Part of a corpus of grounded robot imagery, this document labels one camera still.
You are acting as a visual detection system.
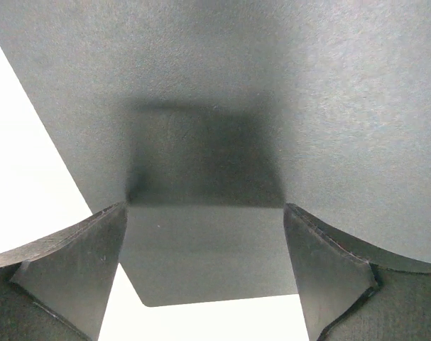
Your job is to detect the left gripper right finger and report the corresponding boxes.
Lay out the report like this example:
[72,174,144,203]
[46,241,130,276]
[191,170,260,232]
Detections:
[283,204,431,340]

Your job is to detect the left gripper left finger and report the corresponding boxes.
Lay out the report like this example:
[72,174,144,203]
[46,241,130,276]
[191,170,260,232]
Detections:
[0,202,127,340]

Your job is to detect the grey black file folder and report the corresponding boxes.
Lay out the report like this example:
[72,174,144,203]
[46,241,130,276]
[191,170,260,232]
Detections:
[0,1,431,307]

